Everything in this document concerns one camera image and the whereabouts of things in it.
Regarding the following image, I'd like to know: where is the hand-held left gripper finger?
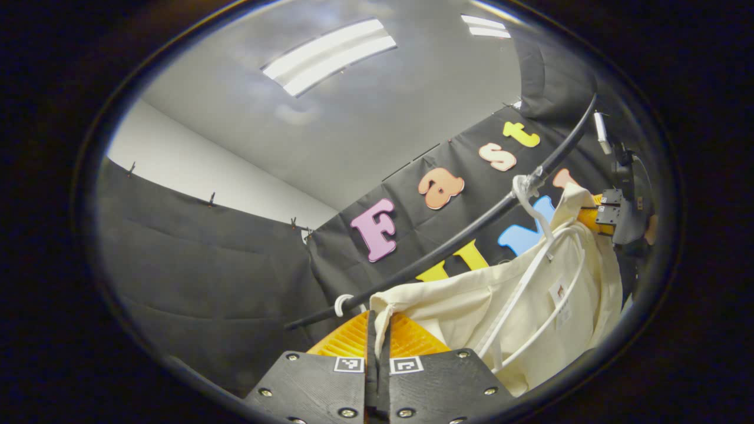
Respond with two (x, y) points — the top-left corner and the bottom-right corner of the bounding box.
(378, 312), (517, 424)
(244, 310), (378, 424)

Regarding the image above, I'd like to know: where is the cream shirt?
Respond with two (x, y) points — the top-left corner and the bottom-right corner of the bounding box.
(369, 183), (624, 399)

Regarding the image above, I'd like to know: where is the black clothes rack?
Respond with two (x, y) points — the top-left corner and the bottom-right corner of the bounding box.
(285, 93), (598, 331)

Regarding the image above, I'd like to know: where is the black backdrop cloth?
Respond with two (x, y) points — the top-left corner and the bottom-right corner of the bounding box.
(94, 35), (649, 399)

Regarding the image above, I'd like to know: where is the twin ceiling light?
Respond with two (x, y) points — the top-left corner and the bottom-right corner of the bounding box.
(459, 14), (512, 40)

